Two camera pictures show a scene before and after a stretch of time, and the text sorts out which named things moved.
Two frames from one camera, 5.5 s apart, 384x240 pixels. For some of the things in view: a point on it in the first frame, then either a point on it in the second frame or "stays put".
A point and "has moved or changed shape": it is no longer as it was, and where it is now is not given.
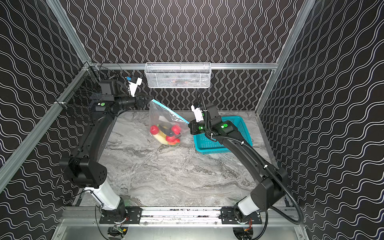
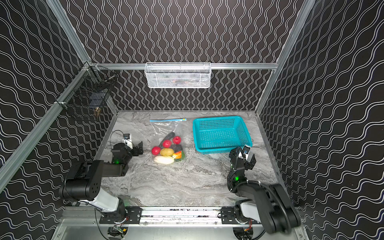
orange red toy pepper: (172, 140) -> (178, 154)
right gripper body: (193, 127) -> (241, 160)
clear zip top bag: (165, 127) has moved or changed shape
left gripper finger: (143, 100) -> (140, 149)
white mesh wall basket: (178, 75) stays put
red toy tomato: (176, 129) -> (167, 143)
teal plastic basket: (202, 143) stays put
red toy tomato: (154, 129) -> (156, 150)
